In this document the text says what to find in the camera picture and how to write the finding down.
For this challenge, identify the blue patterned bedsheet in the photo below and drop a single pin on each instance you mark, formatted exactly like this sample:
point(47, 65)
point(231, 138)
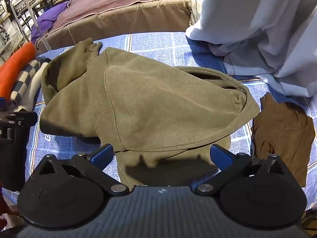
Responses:
point(158, 44)

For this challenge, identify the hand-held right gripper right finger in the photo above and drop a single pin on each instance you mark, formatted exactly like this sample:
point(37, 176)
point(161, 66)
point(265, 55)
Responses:
point(221, 155)

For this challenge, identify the grey sleeve of person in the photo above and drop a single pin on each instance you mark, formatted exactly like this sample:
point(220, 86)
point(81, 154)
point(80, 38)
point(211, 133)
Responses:
point(247, 17)

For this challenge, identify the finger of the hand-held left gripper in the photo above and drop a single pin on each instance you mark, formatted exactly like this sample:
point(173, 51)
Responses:
point(19, 119)

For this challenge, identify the cream patterned cloth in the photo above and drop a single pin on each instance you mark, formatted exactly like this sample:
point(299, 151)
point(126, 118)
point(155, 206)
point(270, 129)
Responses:
point(194, 2)

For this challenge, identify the white bent tube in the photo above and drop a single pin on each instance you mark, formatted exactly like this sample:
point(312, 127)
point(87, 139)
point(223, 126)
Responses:
point(37, 27)

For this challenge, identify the brown cloth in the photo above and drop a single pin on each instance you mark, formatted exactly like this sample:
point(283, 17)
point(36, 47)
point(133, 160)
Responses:
point(282, 133)

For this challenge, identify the purple cloth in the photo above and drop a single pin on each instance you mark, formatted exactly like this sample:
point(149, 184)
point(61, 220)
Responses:
point(49, 22)

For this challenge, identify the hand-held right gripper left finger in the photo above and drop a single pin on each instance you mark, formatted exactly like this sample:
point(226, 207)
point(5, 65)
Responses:
point(102, 155)

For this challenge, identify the olive green sweatshirt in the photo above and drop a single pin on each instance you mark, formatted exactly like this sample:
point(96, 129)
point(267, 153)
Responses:
point(161, 104)

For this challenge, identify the orange cloth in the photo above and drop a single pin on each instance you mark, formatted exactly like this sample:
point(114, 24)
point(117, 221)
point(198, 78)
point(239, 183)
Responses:
point(14, 67)

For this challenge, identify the navy cream checkered cloth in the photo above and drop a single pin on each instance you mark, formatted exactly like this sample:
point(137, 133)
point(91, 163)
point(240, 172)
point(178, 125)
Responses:
point(29, 79)

